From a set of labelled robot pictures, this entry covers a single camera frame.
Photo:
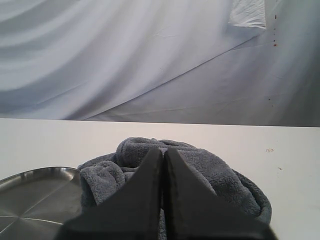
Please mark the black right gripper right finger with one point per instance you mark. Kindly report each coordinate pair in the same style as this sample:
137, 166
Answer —
193, 212

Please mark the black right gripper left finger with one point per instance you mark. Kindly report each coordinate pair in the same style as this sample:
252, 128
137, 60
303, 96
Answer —
131, 213

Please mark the grey-blue fleece towel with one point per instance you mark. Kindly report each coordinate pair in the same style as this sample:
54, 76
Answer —
103, 176

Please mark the round stainless steel plate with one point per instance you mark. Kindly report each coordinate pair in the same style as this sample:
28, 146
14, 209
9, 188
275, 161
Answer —
36, 203

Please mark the white backdrop sheet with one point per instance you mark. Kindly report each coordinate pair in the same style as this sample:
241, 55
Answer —
168, 61

